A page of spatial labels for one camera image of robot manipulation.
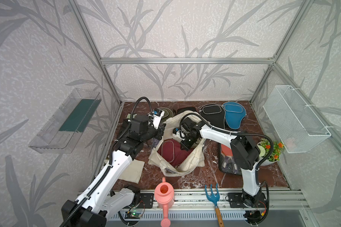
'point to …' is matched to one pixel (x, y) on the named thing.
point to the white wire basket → (299, 128)
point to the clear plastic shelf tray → (60, 133)
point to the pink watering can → (164, 194)
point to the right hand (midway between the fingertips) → (181, 146)
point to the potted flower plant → (264, 145)
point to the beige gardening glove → (132, 172)
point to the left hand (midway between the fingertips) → (165, 124)
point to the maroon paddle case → (172, 151)
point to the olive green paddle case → (168, 114)
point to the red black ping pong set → (181, 109)
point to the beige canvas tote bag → (195, 161)
